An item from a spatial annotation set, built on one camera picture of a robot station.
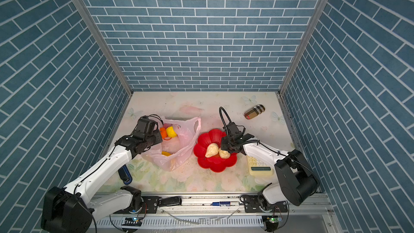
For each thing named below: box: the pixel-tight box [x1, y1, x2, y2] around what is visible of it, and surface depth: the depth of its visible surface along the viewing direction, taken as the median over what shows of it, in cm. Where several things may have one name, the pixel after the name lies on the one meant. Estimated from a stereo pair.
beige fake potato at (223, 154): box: [218, 147, 231, 160], surface depth 86 cm
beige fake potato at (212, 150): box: [204, 142, 219, 159], surface depth 88 cm
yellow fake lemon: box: [166, 126, 178, 138], surface depth 96 cm
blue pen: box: [210, 201, 232, 207], surface depth 75 cm
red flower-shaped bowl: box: [193, 128, 238, 173], surface depth 88 cm
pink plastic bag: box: [141, 116, 202, 172], surface depth 88 cm
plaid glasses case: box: [243, 104, 266, 120], surface depth 109 cm
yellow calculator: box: [247, 155, 274, 177], surface depth 85 cm
